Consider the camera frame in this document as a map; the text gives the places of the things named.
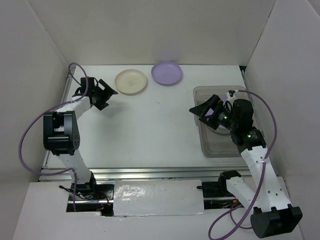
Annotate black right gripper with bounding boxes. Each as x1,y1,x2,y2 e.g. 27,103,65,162
189,93,238,131

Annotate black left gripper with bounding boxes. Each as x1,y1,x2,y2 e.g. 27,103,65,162
92,79,118,111

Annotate cream plate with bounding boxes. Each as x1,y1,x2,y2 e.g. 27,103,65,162
114,69,148,95

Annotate purple plate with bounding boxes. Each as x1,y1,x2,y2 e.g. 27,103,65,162
151,61,183,86
206,98,229,116

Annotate blue plate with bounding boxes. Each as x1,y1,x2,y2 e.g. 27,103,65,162
208,126,230,136

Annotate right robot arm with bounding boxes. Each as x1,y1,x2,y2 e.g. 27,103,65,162
189,90,303,240

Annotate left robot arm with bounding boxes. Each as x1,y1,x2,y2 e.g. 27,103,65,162
43,77,118,200

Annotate clear plastic bin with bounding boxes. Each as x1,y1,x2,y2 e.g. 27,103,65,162
193,85,245,158

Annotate white cover plate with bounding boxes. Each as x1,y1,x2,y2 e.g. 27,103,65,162
113,180,205,217

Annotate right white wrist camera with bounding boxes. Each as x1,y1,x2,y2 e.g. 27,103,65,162
225,89,239,107

